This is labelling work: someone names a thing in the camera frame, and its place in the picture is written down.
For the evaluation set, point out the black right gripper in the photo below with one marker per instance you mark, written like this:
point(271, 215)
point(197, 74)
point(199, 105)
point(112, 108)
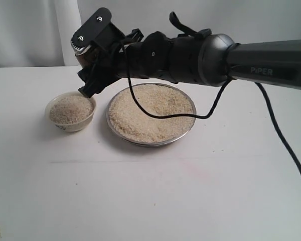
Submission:
point(174, 60)

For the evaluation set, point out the brown wooden cup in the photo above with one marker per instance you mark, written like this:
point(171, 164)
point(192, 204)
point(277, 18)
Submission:
point(88, 56)

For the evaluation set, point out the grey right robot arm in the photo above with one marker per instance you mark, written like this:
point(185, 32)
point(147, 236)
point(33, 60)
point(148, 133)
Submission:
point(209, 60)

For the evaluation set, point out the white floral ceramic bowl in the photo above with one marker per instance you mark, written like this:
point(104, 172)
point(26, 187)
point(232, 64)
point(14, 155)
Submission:
point(71, 111)

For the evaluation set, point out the round steel rice tray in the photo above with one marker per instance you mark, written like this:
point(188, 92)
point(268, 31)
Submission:
point(137, 115)

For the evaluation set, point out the white backdrop curtain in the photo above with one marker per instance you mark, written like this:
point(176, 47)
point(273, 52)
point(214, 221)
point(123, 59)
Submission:
point(38, 33)

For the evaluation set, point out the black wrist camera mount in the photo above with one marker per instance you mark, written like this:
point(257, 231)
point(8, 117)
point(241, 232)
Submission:
point(97, 32)

